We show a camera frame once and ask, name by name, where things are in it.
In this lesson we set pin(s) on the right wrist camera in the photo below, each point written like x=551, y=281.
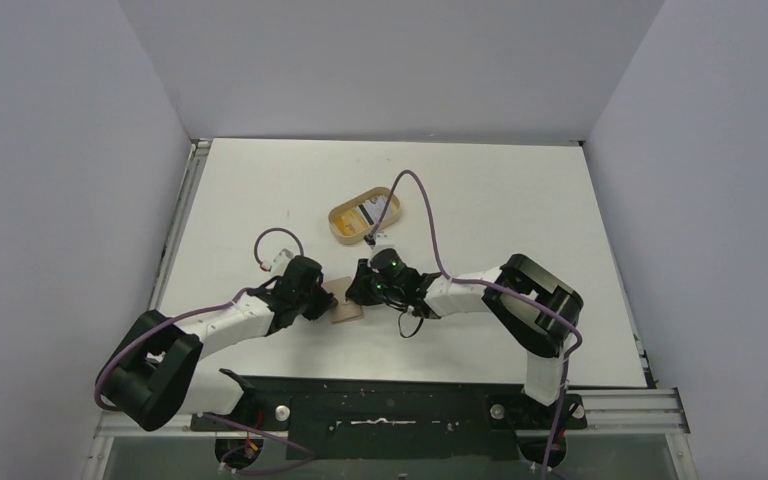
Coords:
x=378, y=242

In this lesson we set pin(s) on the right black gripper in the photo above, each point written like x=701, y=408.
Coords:
x=363, y=286

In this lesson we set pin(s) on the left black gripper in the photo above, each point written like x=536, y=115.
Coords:
x=323, y=303

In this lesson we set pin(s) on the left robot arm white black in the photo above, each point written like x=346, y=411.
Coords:
x=154, y=372

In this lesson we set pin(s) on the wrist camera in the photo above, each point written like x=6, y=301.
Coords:
x=378, y=242
x=277, y=266

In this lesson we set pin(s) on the beige leather card holder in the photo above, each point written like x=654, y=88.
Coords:
x=343, y=310

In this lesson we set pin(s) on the grey card with black stripe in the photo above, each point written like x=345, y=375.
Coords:
x=373, y=207

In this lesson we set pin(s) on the beige oval tray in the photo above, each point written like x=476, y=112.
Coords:
x=392, y=200

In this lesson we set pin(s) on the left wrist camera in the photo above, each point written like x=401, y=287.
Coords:
x=277, y=266

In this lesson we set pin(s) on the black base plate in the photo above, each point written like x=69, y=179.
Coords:
x=358, y=420

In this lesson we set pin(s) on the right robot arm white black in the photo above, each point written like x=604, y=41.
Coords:
x=536, y=308

